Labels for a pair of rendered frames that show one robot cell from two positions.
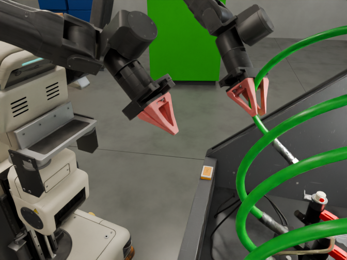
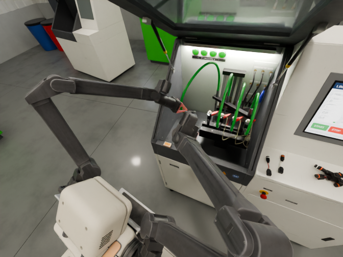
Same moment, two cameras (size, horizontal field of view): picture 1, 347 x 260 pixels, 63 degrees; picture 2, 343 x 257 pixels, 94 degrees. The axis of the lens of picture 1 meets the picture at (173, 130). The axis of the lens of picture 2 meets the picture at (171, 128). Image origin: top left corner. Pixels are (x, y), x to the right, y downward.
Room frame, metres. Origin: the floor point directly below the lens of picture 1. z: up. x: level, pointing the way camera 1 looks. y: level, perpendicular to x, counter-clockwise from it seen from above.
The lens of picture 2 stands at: (0.44, 0.51, 1.87)
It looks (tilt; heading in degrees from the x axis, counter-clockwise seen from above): 49 degrees down; 286
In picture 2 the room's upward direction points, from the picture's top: 8 degrees counter-clockwise
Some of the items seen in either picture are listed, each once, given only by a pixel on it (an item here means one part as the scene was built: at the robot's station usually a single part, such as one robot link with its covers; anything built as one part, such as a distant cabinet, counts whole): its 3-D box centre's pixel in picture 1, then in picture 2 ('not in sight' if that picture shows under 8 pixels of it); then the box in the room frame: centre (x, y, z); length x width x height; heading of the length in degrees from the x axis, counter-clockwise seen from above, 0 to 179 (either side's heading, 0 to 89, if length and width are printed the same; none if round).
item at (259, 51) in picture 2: not in sight; (226, 47); (0.33, -0.54, 1.43); 0.54 x 0.03 x 0.02; 165
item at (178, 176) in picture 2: not in sight; (194, 185); (0.46, -0.03, 0.44); 0.65 x 0.02 x 0.68; 165
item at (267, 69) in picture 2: not in sight; (256, 85); (0.09, -0.47, 1.20); 0.13 x 0.03 x 0.31; 165
